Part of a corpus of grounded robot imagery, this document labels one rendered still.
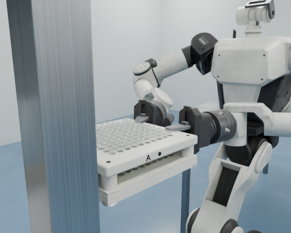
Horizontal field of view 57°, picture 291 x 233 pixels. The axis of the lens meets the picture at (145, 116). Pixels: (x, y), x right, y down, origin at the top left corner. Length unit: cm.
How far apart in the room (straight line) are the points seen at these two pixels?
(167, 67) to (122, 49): 426
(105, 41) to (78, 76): 483
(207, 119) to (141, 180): 26
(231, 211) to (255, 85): 45
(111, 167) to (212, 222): 66
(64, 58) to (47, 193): 13
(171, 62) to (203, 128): 53
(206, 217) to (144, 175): 58
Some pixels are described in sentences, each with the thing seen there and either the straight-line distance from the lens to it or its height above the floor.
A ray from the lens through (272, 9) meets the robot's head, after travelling 107.
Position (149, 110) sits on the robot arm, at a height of 108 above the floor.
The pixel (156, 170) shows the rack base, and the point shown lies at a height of 101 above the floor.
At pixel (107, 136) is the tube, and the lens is 57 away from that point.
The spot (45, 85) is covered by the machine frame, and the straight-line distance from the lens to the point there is 26.
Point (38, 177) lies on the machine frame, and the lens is 30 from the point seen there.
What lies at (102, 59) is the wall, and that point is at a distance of 505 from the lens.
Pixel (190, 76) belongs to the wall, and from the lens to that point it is 586.
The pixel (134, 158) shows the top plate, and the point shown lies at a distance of 47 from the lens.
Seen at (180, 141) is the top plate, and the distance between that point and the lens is 56.
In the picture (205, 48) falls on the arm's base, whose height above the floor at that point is 125.
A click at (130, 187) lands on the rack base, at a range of 49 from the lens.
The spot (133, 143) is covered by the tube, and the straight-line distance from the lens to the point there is 52.
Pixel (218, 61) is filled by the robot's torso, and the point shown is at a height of 121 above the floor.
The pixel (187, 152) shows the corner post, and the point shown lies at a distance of 60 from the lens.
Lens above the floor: 123
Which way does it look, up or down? 13 degrees down
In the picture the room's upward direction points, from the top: straight up
